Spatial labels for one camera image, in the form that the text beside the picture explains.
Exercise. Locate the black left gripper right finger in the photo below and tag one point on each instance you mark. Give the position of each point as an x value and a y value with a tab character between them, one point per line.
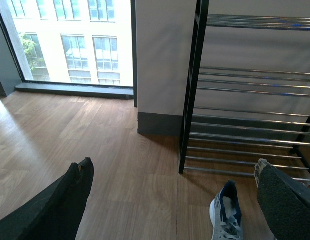
285	203

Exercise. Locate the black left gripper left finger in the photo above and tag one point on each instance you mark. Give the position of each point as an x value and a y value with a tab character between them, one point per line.
56	212

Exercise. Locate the grey knit sneaker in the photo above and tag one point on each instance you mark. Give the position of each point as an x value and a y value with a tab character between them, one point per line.
225	214

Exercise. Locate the black metal shoe rack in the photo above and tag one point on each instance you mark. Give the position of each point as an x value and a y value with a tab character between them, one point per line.
248	88

